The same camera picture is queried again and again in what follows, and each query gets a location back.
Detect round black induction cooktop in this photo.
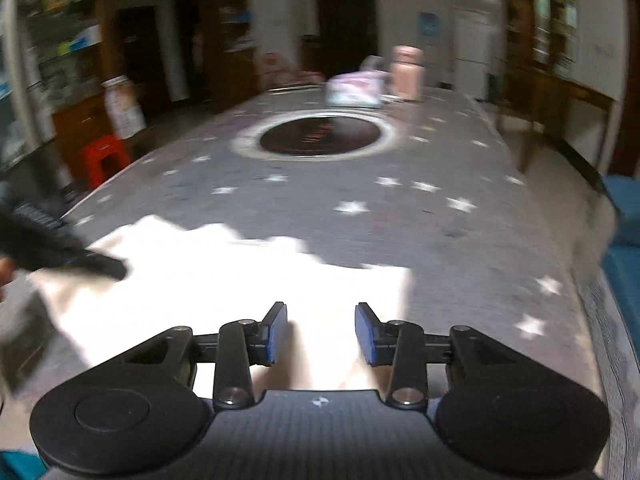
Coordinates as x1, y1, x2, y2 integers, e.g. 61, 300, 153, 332
230, 108, 407, 162

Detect dark wooden shelf cabinet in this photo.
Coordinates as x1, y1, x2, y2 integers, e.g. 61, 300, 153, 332
13, 0, 257, 181

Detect wooden display cabinet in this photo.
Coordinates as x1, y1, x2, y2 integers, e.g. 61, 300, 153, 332
506, 0, 577, 78

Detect white refrigerator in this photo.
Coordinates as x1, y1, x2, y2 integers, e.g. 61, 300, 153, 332
454, 8, 491, 101

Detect pink floral chair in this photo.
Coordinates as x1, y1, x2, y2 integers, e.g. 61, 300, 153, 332
257, 52, 326, 91

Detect red plastic stool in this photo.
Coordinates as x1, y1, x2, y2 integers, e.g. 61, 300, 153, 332
81, 134, 130, 190

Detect water dispenser blue bottle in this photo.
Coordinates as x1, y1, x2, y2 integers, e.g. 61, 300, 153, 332
416, 11, 445, 88

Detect cream white garment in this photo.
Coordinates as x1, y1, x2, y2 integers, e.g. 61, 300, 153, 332
29, 216, 412, 390

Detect pink thermos bottle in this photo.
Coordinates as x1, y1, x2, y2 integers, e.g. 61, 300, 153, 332
390, 46, 424, 102

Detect blue sofa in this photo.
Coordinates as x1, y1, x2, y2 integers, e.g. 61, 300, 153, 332
572, 176, 639, 479

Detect person's left hand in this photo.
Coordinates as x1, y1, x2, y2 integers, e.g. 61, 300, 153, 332
0, 257, 15, 301

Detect dark wooden side table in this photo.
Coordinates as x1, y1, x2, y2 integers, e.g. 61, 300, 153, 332
496, 60, 616, 178

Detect white paper bag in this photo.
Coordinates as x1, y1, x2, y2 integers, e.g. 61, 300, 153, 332
102, 75, 146, 140

